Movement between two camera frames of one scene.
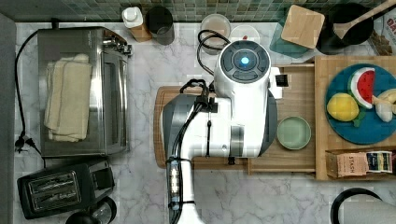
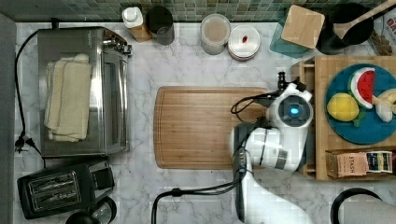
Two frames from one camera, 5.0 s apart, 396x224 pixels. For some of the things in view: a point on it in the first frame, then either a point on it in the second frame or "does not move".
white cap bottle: (133, 19) does not move
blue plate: (372, 130) does not move
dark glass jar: (159, 21) does not move
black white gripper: (276, 83) to (282, 83)
